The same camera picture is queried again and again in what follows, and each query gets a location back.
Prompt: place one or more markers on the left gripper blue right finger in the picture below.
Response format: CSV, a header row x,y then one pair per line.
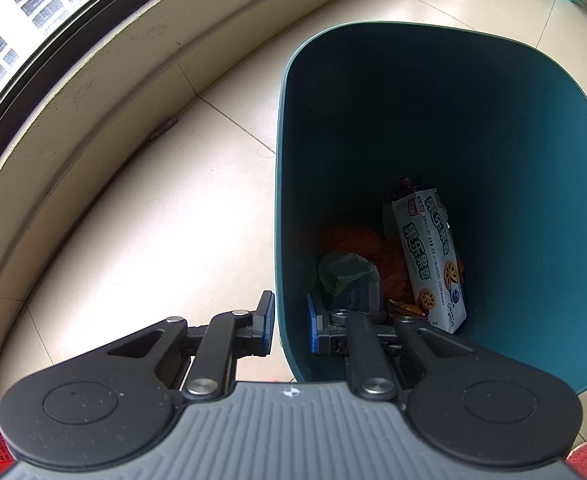
x,y
326,327

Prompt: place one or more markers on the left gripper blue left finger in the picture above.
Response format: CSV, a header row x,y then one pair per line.
x,y
263,321

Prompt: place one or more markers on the dark green trash bin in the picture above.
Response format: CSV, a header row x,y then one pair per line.
x,y
371,111

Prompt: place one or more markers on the green plastic wrapper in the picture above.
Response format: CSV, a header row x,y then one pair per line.
x,y
339,270

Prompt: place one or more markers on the white cookie box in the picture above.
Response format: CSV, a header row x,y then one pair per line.
x,y
431,259

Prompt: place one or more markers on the pink fuzzy slipper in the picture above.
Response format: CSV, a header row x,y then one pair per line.
x,y
577,460

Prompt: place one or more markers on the black window frame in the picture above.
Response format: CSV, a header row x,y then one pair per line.
x,y
52,60

